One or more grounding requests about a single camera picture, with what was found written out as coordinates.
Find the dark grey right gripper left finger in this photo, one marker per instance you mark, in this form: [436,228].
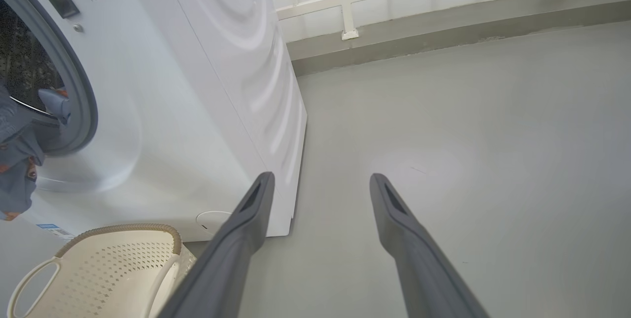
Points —
[231,259]

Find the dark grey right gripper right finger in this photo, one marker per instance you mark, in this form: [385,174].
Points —
[419,268]

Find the white metal railing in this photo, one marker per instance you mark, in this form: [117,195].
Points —
[347,2]

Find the blue patterned garment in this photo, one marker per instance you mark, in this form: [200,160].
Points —
[19,160]

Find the cream perforated laundry basket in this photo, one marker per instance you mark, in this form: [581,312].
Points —
[98,273]

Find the white front-load washing machine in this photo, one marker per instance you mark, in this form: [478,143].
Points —
[197,86]

